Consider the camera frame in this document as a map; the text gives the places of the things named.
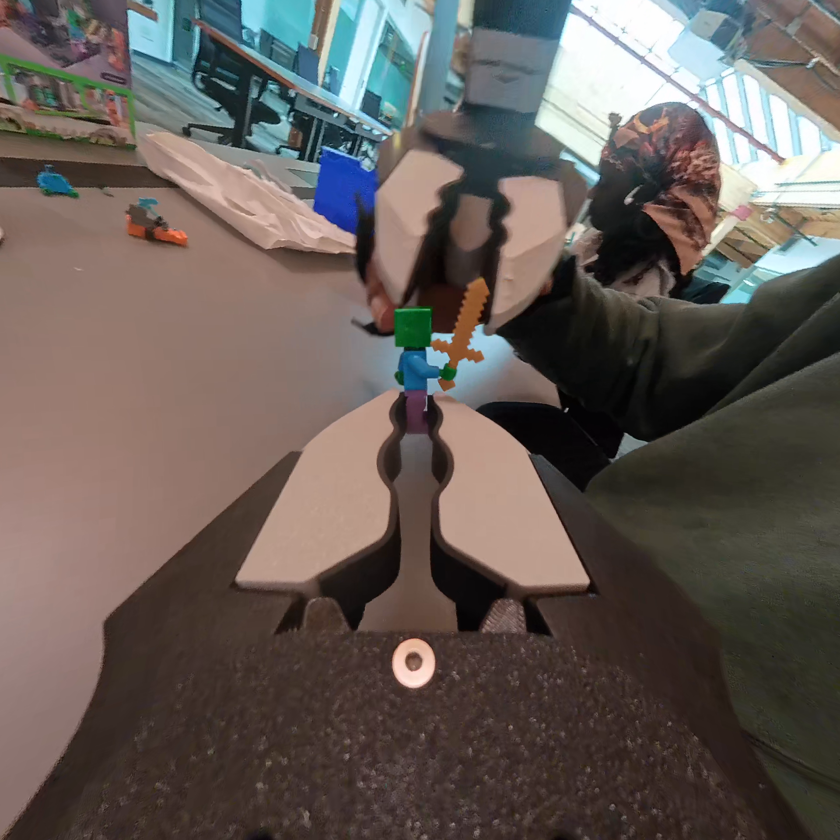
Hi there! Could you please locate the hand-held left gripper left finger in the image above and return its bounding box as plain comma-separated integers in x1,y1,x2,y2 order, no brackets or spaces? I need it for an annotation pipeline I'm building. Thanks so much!
234,389,403,632

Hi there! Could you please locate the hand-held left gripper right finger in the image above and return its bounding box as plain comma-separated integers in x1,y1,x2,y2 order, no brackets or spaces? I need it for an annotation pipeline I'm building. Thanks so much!
428,392,592,632

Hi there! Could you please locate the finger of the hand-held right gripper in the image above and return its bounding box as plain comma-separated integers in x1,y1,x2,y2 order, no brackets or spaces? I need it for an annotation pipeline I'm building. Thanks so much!
371,148,465,309
486,177,570,336

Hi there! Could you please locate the gold toy sword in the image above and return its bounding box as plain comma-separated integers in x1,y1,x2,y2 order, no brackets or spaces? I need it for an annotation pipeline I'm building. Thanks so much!
430,276,492,393

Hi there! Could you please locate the green headed toy minifigure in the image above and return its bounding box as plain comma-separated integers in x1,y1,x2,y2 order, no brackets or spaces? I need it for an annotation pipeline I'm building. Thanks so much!
392,306,458,436

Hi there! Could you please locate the small orange grey brick model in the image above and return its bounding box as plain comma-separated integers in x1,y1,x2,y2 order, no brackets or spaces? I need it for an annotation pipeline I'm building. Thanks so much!
125,197,190,248

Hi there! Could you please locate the small blue toy creature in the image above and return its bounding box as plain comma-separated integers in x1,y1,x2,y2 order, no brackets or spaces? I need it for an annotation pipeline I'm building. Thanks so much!
35,164,80,200

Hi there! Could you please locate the person's right forearm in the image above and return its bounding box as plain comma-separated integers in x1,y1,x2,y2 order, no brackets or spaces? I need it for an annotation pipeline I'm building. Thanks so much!
497,255,840,442

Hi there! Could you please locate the blue plastic bin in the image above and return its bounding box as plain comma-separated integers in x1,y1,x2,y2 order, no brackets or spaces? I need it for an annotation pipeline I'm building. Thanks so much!
313,147,382,219

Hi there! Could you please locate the white crumpled paper bag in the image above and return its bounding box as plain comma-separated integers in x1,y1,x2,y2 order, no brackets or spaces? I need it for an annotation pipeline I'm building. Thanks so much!
138,131,359,254

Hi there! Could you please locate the wooden top office table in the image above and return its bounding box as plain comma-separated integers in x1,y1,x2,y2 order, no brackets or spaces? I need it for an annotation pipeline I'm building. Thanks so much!
190,18,395,143

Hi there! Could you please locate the black office chair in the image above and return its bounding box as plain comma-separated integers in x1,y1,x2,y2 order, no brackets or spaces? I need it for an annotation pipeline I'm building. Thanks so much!
182,0,283,149

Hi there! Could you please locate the dark green hoodie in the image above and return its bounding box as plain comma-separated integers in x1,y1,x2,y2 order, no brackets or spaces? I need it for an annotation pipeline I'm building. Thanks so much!
584,354,840,840

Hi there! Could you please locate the brick set cardboard box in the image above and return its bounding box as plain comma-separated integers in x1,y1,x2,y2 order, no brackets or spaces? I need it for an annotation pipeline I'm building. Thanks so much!
0,0,138,151

